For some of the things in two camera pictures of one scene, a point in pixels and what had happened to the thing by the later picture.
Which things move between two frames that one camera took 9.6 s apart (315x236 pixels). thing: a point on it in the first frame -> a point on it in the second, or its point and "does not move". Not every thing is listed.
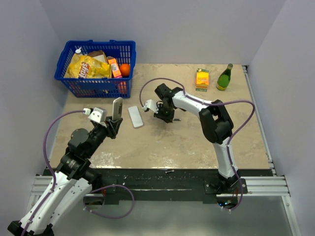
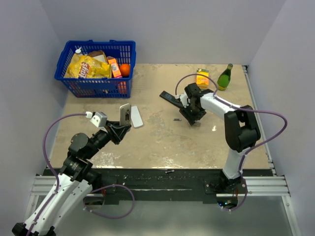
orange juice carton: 115,68 does not move
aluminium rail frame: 274,186 does not move
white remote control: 135,116 does not move
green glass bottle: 224,79 does not move
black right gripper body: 165,113 -> 193,114
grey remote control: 117,108 -> 125,114
